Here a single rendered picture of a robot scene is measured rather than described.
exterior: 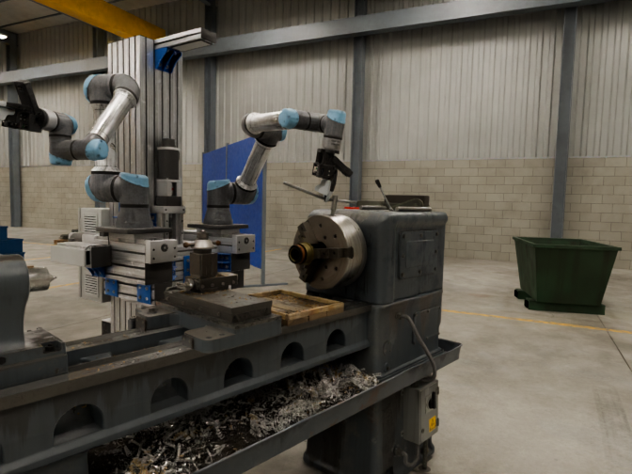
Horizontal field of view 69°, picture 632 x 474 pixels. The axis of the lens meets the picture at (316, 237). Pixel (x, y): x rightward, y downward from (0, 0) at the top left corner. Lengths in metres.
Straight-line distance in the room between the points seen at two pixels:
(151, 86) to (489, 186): 10.11
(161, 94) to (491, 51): 10.56
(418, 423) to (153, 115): 1.90
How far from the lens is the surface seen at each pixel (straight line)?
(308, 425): 1.61
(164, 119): 2.41
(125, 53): 2.47
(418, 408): 2.30
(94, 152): 1.86
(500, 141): 11.90
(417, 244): 2.14
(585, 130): 11.94
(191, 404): 1.44
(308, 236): 1.89
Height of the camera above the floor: 1.29
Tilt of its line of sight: 4 degrees down
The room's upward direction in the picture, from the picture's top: 1 degrees clockwise
